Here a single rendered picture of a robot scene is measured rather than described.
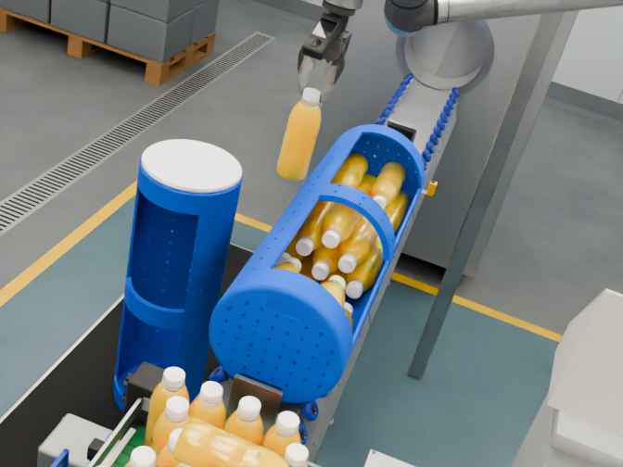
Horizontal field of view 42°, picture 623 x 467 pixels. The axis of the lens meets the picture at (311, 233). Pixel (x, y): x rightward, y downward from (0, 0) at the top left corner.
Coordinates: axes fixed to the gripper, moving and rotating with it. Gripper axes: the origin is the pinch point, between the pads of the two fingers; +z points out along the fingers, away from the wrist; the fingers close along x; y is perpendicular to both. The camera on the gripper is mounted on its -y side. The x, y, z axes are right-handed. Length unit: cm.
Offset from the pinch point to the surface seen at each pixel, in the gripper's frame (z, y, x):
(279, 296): 25.5, -39.8, -12.4
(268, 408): 47, -46, -18
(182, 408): 38, -64, -6
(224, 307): 33, -39, -3
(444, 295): 94, 105, -50
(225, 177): 40, 27, 22
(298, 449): 37, -63, -27
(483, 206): 53, 102, -51
